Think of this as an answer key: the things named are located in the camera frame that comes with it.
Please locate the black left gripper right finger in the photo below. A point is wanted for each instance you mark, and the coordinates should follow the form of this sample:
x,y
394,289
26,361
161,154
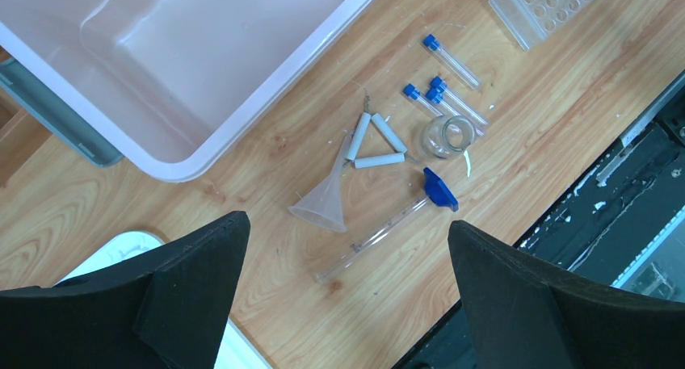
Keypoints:
x,y
524,312

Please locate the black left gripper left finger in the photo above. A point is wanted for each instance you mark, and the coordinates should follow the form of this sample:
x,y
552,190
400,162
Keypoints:
x,y
165,308

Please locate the white plastic lid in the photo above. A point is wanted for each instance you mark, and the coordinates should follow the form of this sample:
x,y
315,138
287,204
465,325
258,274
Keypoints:
x,y
235,351

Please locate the graduated cylinder blue base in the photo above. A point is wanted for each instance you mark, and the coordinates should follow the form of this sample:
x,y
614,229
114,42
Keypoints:
x,y
434,192

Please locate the clear plastic funnel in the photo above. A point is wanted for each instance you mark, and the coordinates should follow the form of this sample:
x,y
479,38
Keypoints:
x,y
323,205

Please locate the small glass beaker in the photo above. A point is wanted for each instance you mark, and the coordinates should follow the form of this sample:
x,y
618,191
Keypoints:
x,y
447,136

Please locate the wooden compartment tray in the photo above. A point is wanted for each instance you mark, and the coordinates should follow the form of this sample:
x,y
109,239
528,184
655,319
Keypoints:
x,y
21,135

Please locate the pink plastic bin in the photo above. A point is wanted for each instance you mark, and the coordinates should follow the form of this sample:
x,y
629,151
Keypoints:
x,y
172,84

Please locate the blue capped tube middle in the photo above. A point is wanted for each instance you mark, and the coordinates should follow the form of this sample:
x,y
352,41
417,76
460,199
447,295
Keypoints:
x,y
453,104

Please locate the blue capped tube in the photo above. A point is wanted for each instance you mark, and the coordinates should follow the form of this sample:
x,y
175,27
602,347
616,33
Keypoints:
x,y
415,96
456,66
438,83
453,104

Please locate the blue capped tube right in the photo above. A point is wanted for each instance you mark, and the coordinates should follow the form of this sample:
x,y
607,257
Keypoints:
x,y
438,83

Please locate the white clay triangle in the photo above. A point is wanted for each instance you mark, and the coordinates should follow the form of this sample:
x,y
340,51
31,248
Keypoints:
x,y
373,142

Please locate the blue capped tube left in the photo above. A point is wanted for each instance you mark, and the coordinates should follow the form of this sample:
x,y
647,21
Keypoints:
x,y
415,96

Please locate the blue capped tube far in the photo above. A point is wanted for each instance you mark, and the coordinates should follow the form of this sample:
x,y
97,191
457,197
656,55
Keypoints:
x,y
456,66

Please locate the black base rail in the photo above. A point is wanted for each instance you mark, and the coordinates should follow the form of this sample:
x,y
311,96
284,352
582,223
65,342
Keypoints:
x,y
621,225

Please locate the grey bin handle left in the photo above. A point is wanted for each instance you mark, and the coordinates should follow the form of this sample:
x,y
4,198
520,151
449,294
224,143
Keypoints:
x,y
58,117

